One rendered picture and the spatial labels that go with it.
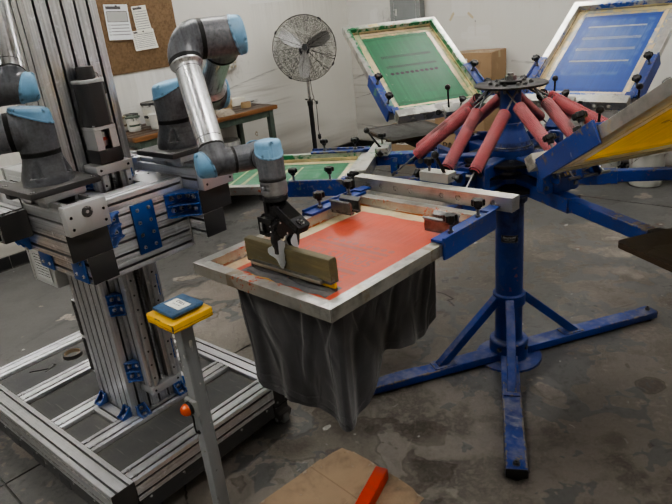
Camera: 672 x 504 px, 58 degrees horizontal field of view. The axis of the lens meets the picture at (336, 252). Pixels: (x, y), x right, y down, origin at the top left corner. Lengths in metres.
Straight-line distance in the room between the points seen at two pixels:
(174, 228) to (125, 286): 0.28
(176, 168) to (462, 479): 1.55
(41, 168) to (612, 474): 2.20
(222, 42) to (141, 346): 1.19
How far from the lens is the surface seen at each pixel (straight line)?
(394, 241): 1.96
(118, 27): 5.72
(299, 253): 1.68
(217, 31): 1.89
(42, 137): 2.02
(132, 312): 2.39
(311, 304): 1.52
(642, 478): 2.57
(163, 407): 2.66
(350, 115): 7.59
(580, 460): 2.58
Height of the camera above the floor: 1.67
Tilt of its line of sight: 22 degrees down
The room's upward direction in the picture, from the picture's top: 6 degrees counter-clockwise
